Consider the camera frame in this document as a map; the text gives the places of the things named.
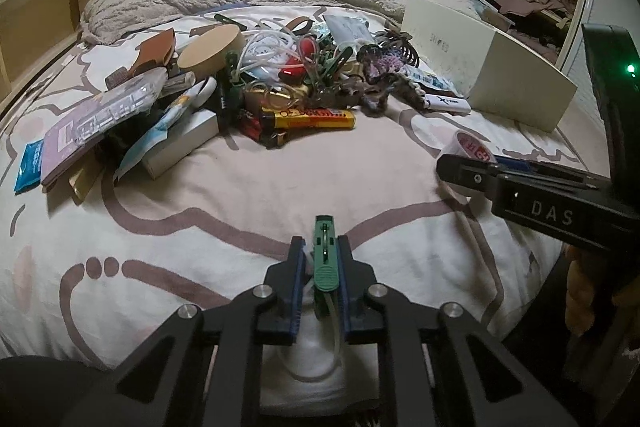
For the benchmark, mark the clear plastic tube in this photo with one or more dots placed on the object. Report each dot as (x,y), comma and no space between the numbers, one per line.
(339,347)

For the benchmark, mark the purple crochet piece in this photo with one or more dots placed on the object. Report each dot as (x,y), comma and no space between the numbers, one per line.
(385,67)

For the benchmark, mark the white louvered door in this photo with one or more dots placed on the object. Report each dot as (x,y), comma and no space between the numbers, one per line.
(615,2)

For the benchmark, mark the green plastic clothespin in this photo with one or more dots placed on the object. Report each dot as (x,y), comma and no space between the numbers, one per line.
(325,67)
(325,277)

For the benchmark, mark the round wooden lid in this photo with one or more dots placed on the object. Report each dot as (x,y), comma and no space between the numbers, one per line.
(210,49)

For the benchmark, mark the blue wipe packet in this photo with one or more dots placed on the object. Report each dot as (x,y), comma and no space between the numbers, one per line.
(29,167)

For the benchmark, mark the clear bag with paper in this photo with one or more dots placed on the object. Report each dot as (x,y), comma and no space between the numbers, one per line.
(350,32)

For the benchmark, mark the wooden bedside shelf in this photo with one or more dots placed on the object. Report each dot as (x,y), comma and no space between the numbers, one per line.
(40,7)

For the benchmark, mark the stacked boxes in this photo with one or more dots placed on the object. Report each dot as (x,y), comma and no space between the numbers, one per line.
(492,14)

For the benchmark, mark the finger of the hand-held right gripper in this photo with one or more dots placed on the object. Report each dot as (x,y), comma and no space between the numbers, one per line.
(550,174)
(465,174)

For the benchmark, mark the brown rough strip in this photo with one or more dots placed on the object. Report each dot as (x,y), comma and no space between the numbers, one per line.
(118,78)

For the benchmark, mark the red lighter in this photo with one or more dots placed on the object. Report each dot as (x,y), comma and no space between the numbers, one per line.
(255,127)
(292,72)

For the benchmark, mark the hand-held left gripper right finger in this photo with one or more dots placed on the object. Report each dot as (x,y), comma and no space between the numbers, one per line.
(346,307)

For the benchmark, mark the white flat box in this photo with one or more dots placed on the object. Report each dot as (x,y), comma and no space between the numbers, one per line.
(185,144)

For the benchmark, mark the clear plastic case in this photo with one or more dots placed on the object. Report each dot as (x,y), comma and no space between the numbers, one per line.
(115,107)

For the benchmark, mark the clear tubing coil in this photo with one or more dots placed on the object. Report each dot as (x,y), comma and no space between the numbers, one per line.
(265,42)

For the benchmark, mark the dark hair claw clip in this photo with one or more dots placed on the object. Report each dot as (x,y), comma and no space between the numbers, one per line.
(400,47)

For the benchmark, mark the black marker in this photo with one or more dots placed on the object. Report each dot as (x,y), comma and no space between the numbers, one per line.
(224,104)

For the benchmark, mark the person's right hand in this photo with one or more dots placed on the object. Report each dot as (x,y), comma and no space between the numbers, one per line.
(580,292)

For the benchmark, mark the blue white medicine sachet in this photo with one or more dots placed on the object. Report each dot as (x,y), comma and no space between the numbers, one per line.
(431,83)

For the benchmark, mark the brown leather case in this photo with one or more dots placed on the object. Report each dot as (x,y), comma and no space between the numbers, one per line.
(155,49)

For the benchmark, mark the white storage box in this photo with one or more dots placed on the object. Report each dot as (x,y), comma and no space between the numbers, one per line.
(500,72)

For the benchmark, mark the pink booklet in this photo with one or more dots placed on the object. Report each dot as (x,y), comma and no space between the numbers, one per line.
(62,147)

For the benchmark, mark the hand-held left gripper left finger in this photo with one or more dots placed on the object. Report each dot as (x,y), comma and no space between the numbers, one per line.
(298,297)

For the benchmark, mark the wooden block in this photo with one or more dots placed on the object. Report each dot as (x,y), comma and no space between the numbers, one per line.
(87,179)

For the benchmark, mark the white yellow granule sachet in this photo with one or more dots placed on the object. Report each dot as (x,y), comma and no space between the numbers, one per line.
(145,142)

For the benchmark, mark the yellow snack bar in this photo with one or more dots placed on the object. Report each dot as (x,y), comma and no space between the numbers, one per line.
(310,118)

